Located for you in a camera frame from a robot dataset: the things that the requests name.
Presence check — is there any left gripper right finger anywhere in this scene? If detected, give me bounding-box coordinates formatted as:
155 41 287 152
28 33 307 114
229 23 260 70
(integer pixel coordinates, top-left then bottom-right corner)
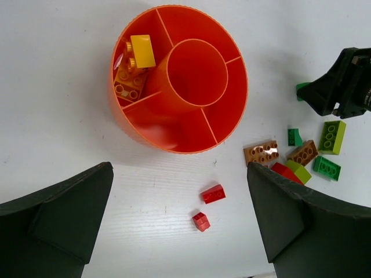
247 162 370 277

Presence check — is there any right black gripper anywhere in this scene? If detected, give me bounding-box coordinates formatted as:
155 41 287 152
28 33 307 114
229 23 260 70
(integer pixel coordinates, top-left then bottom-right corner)
306 47 370 119

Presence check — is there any red and lime lego stack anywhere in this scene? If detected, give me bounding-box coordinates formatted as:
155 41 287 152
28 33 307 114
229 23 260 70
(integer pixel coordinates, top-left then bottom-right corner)
271 160 312 185

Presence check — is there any small dark green lego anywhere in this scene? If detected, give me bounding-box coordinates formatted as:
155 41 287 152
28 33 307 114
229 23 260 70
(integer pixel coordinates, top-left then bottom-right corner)
288 129 303 147

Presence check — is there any red sloped lego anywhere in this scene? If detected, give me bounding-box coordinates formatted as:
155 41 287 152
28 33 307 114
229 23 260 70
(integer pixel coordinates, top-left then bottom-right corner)
201 184 226 204

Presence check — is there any yellow lego brick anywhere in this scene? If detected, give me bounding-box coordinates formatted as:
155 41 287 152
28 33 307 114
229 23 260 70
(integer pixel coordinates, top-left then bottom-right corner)
124 35 156 72

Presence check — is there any brown upside-down lego plate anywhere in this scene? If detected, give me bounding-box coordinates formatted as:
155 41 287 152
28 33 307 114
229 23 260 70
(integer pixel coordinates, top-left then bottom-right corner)
288 140 318 166

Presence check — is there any brown studded lego plate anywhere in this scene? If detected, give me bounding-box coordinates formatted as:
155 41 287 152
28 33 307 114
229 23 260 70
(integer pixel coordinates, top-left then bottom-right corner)
243 140 279 165

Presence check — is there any small red lego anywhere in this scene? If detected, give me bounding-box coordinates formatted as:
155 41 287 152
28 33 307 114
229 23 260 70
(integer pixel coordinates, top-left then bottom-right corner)
192 212 210 232

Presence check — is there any lime green long lego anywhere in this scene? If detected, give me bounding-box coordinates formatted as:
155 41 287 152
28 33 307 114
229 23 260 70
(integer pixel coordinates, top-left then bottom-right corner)
318 120 346 155

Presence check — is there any orange round divided container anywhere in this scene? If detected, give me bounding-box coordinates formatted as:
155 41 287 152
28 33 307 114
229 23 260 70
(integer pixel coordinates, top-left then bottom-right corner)
107 5 248 154

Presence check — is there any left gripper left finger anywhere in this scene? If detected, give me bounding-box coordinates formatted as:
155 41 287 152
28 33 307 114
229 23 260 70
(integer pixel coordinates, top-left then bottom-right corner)
1 162 114 277

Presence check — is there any dark green curved lego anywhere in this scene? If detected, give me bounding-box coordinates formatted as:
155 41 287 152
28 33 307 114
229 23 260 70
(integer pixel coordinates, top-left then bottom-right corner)
296 82 311 101

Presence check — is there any orange lego plate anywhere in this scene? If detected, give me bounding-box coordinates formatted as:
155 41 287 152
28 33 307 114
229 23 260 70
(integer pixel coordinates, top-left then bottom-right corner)
114 67 148 102

